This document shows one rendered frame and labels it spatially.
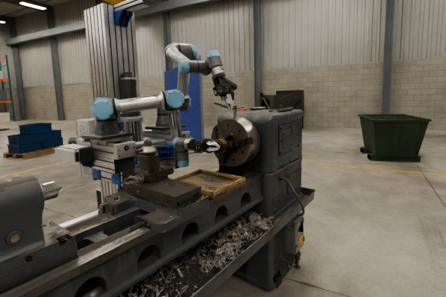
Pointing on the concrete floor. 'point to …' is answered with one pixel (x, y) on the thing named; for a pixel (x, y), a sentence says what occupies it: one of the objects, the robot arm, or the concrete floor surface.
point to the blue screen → (190, 117)
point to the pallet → (34, 141)
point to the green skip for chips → (393, 136)
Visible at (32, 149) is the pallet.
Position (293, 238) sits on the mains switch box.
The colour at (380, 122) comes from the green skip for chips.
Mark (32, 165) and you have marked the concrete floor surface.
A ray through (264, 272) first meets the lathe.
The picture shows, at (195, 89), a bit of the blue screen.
